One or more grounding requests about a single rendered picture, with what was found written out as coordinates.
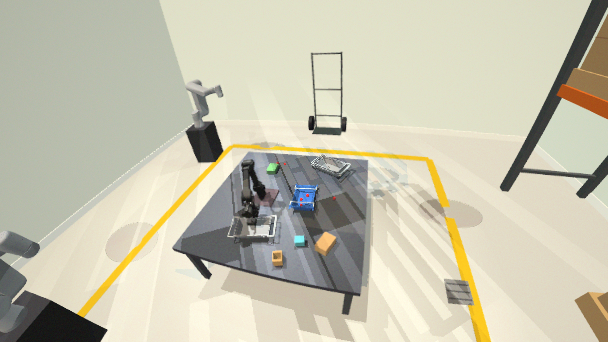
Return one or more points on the small green block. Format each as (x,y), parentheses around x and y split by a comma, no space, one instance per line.
(272,168)

